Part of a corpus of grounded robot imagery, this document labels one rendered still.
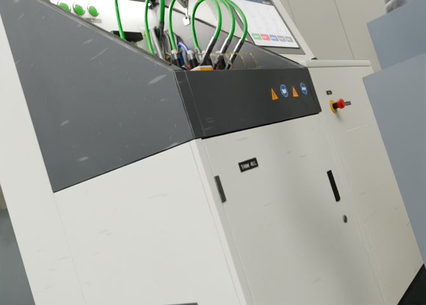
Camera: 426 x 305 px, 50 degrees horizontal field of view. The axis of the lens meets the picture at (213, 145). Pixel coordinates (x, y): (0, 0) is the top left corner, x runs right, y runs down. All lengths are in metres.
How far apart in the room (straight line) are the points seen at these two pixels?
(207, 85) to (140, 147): 0.22
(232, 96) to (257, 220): 0.32
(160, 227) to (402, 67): 0.64
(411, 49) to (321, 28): 3.08
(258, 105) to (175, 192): 0.36
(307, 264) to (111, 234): 0.53
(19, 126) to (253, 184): 0.76
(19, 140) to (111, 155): 0.42
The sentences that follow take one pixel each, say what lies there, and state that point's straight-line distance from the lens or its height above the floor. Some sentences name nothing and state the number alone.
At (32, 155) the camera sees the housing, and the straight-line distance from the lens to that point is 1.49.
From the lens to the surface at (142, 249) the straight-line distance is 1.19.
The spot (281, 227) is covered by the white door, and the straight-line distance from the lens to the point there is 1.19.
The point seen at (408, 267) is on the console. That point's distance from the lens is 1.98.
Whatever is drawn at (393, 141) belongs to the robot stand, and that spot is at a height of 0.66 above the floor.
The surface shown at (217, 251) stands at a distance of 1.03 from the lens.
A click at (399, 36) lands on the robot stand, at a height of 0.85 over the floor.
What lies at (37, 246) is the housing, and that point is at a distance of 1.58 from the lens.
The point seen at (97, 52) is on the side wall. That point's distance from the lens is 1.20.
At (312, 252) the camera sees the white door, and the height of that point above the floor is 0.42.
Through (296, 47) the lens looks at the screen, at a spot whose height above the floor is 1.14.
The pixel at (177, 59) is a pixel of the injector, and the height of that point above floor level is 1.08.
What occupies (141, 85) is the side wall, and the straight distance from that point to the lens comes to 1.09.
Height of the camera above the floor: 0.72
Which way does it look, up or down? 3 degrees up
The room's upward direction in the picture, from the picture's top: 18 degrees counter-clockwise
